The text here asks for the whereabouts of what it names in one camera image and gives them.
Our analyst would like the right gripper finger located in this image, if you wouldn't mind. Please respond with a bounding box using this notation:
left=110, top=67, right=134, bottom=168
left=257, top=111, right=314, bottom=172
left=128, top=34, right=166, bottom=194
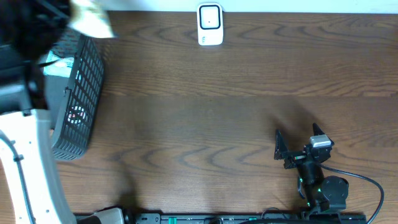
left=312, top=123, right=334, bottom=146
left=274, top=129, right=289, bottom=160

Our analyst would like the large white snack bag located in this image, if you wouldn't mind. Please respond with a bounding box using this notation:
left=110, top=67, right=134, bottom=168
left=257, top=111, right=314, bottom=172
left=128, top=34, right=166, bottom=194
left=68, top=0, right=116, bottom=39

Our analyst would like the teal small snack packet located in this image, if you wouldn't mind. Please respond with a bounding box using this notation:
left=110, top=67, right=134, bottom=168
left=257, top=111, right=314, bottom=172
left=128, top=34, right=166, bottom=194
left=44, top=51, right=74, bottom=78

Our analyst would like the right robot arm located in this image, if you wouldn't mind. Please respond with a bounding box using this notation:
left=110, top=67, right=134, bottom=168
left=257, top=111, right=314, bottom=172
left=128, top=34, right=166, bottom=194
left=274, top=123, right=349, bottom=220

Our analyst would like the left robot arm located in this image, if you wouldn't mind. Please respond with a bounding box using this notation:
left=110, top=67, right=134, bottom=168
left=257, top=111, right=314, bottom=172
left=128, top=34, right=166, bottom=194
left=1, top=1, right=126, bottom=223

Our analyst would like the white barcode scanner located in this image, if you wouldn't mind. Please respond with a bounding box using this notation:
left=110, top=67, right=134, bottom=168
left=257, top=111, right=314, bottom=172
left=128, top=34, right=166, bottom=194
left=197, top=2, right=224, bottom=46

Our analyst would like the grey plastic mesh basket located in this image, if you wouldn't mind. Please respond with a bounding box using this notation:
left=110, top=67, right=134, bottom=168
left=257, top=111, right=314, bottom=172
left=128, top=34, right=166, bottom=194
left=40, top=29, right=104, bottom=161

